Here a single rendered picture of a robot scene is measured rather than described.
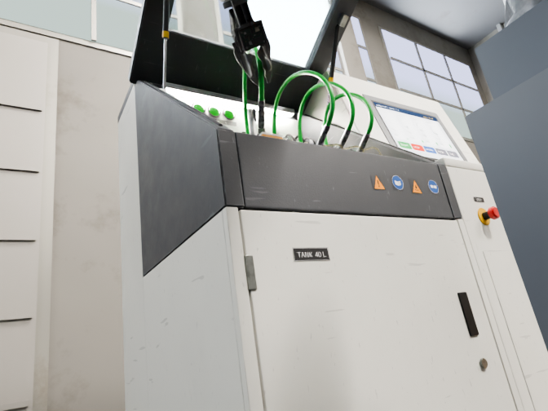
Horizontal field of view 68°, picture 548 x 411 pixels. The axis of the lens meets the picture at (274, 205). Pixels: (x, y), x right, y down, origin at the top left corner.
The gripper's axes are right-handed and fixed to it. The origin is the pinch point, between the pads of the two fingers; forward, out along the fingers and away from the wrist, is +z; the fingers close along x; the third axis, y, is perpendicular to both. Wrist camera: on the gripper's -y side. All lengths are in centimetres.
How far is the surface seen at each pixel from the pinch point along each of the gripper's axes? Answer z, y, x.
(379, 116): 34, -38, 44
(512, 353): 75, 46, 31
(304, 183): 17.6, 34.4, -3.0
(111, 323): 120, -110, -124
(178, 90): -1.5, -36.9, -23.8
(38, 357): 108, -86, -156
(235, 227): 15, 46, -19
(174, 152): 6.9, 12.2, -27.6
